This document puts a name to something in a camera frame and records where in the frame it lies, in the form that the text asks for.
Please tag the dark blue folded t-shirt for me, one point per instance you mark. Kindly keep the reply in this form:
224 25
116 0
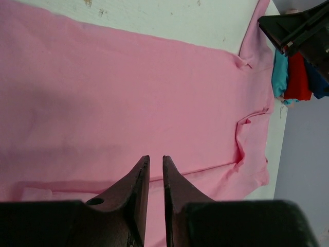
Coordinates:
316 83

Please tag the beige folded t-shirt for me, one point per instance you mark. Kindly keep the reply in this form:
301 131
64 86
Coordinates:
291 11

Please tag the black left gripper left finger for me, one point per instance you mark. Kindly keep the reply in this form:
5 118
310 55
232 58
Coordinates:
118 215

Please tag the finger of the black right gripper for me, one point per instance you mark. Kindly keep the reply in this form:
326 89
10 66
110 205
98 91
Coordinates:
279 28

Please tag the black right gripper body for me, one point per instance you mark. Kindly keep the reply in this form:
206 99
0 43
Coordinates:
310 39

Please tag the red folded t-shirt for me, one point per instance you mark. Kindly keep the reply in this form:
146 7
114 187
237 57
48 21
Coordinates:
298 85

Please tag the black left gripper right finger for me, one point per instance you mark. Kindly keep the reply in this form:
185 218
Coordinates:
178 193

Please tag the pink t-shirt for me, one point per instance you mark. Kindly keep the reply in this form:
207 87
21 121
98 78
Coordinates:
81 104

